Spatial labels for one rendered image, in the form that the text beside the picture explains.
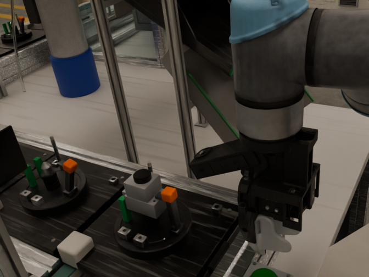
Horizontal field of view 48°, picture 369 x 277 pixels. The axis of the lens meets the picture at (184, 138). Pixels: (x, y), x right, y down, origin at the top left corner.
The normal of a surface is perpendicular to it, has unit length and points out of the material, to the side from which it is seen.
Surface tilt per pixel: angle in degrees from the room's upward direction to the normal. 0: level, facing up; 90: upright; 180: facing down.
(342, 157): 0
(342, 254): 0
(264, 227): 93
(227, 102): 45
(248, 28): 87
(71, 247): 0
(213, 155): 28
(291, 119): 89
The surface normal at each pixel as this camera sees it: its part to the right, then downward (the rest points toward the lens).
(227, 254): -0.12, -0.84
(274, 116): -0.05, 0.52
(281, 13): 0.18, 0.45
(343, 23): -0.33, -0.47
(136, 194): -0.52, 0.50
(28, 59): 0.84, 0.18
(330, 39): -0.43, -0.07
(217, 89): 0.43, -0.41
